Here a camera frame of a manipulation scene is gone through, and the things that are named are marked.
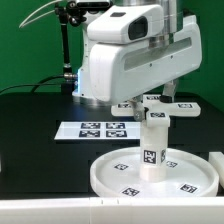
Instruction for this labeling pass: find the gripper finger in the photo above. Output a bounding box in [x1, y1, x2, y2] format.
[160, 79, 178, 103]
[129, 95, 144, 121]

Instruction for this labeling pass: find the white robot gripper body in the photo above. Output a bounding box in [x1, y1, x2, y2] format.
[89, 15, 202, 104]

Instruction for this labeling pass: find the white cross-shaped table base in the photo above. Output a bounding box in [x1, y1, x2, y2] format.
[111, 94, 201, 122]

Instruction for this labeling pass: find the white round table top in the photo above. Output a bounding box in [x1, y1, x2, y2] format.
[90, 147, 219, 198]

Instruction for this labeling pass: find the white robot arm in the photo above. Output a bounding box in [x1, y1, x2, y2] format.
[73, 0, 202, 121]

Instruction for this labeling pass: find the white marker sheet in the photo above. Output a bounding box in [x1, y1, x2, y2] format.
[55, 122, 140, 140]

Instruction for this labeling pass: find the white block at right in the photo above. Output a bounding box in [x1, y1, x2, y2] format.
[209, 152, 224, 188]

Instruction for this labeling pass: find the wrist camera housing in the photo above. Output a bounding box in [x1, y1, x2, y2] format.
[87, 4, 164, 44]

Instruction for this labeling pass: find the black cable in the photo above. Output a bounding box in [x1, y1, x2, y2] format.
[0, 75, 68, 96]

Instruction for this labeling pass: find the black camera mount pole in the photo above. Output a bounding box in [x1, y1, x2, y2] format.
[55, 0, 86, 95]

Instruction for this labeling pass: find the white cable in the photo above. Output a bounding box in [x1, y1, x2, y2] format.
[18, 0, 64, 29]

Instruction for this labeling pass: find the white front rail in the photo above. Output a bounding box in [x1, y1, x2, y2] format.
[0, 197, 224, 224]

